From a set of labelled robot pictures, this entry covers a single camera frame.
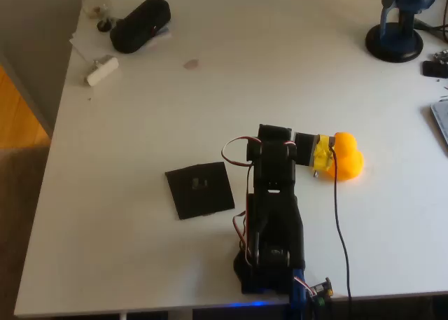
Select yellow rubber duck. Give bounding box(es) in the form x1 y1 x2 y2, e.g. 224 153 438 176
316 132 365 183

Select black square mat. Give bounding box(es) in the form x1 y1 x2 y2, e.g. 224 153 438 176
164 161 236 221

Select blue desk microphone stand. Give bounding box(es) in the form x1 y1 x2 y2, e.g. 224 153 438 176
365 0 440 63

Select blue table clamp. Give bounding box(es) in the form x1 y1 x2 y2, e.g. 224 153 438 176
288 269 312 320

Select motor control board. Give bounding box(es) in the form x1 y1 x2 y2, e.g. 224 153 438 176
309 277 335 305

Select grey laptop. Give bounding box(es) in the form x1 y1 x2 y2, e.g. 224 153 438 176
429 99 448 146

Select black flat device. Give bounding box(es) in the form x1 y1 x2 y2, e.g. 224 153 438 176
421 60 448 78

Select black zipped case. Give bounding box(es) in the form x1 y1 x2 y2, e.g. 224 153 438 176
109 0 172 55

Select white power bank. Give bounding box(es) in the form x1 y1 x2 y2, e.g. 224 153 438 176
85 55 120 88

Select white paper sheets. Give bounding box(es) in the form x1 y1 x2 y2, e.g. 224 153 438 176
69 25 173 60

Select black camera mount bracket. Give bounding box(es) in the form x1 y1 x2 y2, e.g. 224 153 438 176
293 132 319 167

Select yellow taped wrist camera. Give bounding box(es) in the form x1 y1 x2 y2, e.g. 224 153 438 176
312 133 337 178

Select black camera cable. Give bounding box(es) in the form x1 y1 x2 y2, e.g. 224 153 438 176
328 146 353 302

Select black cable bundle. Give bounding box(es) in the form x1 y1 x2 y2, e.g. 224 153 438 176
414 18 448 43

